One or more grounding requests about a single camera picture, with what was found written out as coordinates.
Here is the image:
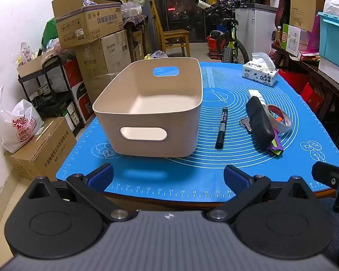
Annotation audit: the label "large white-sided cardboard box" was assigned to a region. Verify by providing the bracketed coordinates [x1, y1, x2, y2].
[75, 30, 131, 77]

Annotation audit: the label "white plastic bag red print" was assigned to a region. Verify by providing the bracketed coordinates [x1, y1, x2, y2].
[0, 86, 44, 153]

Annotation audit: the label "open printed cardboard box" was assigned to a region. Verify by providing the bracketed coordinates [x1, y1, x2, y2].
[51, 0, 124, 49]

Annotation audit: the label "blue silicone baking mat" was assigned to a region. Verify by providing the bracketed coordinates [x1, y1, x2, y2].
[56, 61, 339, 204]

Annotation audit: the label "black utility cart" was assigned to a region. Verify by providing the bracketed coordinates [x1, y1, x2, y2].
[18, 55, 77, 136]

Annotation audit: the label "red and white appliance box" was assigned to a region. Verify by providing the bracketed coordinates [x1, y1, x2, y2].
[64, 59, 94, 125]

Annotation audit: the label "green bag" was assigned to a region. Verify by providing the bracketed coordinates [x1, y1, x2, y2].
[42, 18, 60, 41]

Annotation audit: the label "bag of empty plastic bottles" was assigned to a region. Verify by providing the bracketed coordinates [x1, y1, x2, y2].
[121, 1, 143, 20]

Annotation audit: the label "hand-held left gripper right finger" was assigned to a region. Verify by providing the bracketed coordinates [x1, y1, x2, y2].
[205, 164, 313, 222]

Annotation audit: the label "red bucket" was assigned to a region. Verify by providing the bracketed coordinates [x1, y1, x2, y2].
[207, 35, 225, 60]

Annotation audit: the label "red paper bag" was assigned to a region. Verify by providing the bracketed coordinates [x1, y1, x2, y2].
[278, 69, 309, 93]

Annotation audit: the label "white tissue box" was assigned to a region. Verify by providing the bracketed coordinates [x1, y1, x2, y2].
[242, 52, 279, 86]

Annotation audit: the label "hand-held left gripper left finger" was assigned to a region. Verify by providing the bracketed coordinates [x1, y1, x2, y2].
[27, 163, 132, 223]

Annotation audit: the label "green and black bicycle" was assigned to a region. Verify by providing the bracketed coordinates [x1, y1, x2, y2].
[205, 0, 249, 64]

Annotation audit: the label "green and white carton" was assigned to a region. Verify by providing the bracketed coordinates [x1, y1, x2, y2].
[279, 23, 302, 57]

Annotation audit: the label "black oblong case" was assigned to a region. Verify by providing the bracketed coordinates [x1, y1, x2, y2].
[246, 96, 278, 151]

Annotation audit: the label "white chest freezer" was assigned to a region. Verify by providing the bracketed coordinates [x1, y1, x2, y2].
[235, 3, 278, 64]

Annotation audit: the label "silver keys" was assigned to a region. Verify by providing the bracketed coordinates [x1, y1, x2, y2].
[240, 117, 253, 133]

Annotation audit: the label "red gift box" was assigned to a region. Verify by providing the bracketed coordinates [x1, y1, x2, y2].
[301, 82, 325, 113]

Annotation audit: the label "magenta bag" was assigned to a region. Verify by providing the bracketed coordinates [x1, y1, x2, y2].
[308, 15, 321, 51]

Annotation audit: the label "small open cardboard box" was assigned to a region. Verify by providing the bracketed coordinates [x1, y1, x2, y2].
[16, 49, 60, 78]

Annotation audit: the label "black marker pen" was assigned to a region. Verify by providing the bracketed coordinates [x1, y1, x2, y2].
[215, 107, 229, 149]

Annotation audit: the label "cardboard box with black print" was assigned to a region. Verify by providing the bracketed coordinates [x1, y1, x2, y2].
[4, 117, 77, 180]

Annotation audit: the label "wooden chair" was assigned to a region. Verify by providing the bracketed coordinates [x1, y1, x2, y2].
[150, 0, 191, 60]

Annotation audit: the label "plain brown cardboard box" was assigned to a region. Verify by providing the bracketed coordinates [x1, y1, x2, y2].
[85, 73, 120, 102]

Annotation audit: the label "white plastic bottle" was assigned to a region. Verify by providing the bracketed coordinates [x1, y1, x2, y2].
[248, 89, 267, 105]

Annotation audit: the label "dark wooden side table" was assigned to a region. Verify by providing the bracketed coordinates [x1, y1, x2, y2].
[123, 15, 150, 63]

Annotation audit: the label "tall flat cardboard box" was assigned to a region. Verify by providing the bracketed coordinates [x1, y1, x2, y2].
[289, 0, 331, 32]

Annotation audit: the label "drink bottle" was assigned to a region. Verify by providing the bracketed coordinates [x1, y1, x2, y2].
[274, 26, 283, 48]

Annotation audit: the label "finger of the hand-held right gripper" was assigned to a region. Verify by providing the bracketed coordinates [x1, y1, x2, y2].
[311, 161, 339, 189]

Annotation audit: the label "teal plastic storage crate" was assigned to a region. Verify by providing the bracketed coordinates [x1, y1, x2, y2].
[317, 12, 339, 71]

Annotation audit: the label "beige plastic storage bin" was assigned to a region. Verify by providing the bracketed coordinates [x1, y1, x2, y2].
[92, 57, 203, 159]

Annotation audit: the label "clear tape roll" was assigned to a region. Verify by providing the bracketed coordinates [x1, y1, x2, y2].
[265, 104, 293, 134]

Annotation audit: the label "purple plastic tool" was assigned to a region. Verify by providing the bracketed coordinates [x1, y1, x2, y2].
[266, 130, 284, 156]

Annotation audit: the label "dark wooden sideboard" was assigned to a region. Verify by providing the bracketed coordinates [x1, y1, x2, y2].
[271, 44, 339, 125]

